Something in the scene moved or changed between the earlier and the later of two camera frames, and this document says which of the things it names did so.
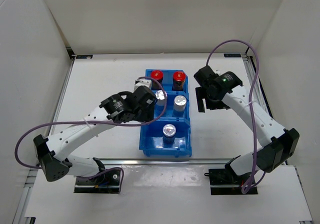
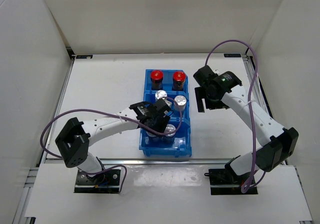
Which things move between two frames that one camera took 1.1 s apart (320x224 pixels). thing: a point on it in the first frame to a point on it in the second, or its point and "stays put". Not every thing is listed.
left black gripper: (147, 115) to (162, 121)
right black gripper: (201, 94) stays put
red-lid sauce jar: (179, 78) stays put
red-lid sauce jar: (157, 75) stays put
